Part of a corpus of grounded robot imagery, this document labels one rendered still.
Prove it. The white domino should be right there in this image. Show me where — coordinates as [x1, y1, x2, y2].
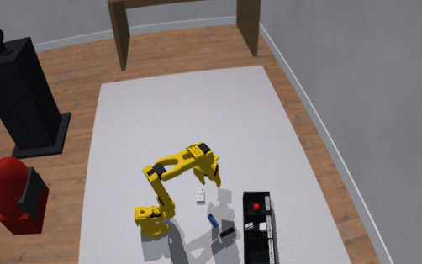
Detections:
[197, 188, 204, 202]

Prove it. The blue battery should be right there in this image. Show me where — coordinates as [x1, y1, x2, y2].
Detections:
[208, 214, 219, 228]

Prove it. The red die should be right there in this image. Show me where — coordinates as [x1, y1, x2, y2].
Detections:
[253, 203, 260, 211]

